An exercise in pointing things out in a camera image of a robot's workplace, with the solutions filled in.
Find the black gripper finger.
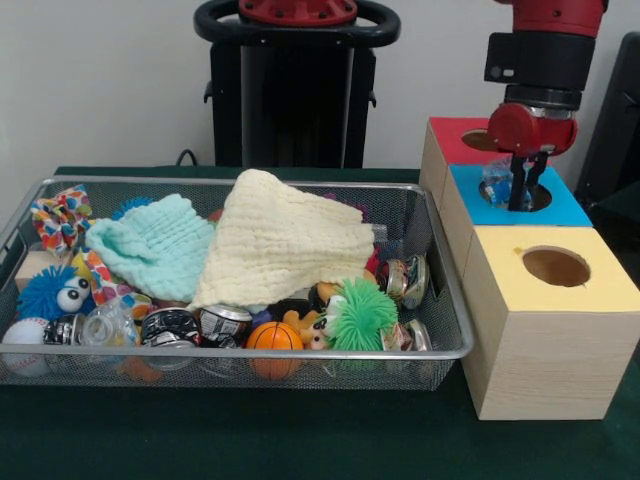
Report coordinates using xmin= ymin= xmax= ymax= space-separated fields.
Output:
xmin=508 ymin=154 xmax=527 ymax=214
xmin=527 ymin=149 xmax=550 ymax=201

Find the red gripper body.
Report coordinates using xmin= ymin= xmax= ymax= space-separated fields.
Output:
xmin=487 ymin=102 xmax=580 ymax=159

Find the crushed clear bottle blue label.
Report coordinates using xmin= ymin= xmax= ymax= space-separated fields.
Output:
xmin=481 ymin=158 xmax=516 ymax=206

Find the mint waffle cloth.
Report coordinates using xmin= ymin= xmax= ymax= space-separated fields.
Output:
xmin=83 ymin=192 xmax=221 ymax=305

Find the wooden box with three holes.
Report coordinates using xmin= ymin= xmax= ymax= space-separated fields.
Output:
xmin=418 ymin=116 xmax=640 ymax=422

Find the shallow mesh bin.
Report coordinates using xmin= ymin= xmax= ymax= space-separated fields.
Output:
xmin=0 ymin=177 xmax=475 ymax=392

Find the black upright panel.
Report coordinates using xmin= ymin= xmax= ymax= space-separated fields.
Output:
xmin=573 ymin=32 xmax=640 ymax=201

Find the green spiky ball toy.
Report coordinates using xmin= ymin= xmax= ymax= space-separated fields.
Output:
xmin=324 ymin=278 xmax=400 ymax=355

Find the cream waffle cloth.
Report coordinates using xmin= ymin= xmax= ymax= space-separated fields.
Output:
xmin=187 ymin=168 xmax=377 ymax=311

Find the orange plush toy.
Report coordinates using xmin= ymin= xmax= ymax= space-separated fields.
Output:
xmin=282 ymin=299 xmax=341 ymax=351

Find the orange toy basketball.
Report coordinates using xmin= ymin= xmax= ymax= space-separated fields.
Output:
xmin=245 ymin=321 xmax=305 ymax=381

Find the dark green tablecloth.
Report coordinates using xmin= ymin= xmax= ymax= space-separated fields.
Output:
xmin=0 ymin=164 xmax=640 ymax=480

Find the crushed black and white can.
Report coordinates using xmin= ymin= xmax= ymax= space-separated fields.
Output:
xmin=139 ymin=307 xmax=202 ymax=350

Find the multicolour patterned fabric bow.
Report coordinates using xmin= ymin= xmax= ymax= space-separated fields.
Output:
xmin=29 ymin=184 xmax=96 ymax=256

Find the plain wooden block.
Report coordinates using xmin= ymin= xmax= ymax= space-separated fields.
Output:
xmin=14 ymin=249 xmax=75 ymax=294

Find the blue spiky ball with eyes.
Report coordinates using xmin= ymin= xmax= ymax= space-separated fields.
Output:
xmin=17 ymin=264 xmax=96 ymax=322

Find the white toy baseball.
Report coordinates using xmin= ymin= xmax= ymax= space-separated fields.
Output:
xmin=1 ymin=318 xmax=51 ymax=376

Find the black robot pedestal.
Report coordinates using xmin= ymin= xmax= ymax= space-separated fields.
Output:
xmin=193 ymin=0 xmax=401 ymax=170

